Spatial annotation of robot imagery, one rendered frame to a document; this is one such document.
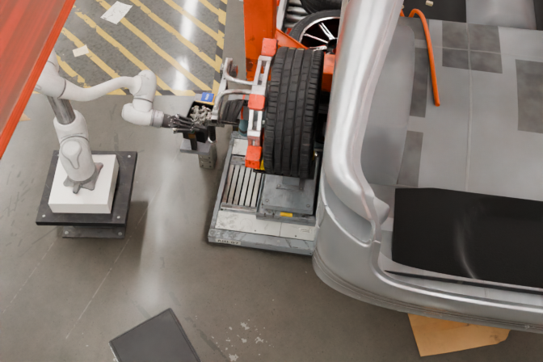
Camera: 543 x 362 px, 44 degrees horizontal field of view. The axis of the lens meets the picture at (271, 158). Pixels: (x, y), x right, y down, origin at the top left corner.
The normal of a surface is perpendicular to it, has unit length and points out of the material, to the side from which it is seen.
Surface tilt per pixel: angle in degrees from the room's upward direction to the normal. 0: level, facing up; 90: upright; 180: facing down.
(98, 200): 3
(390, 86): 29
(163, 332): 0
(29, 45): 0
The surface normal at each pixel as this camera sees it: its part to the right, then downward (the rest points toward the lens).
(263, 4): -0.15, 0.80
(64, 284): 0.00, -0.58
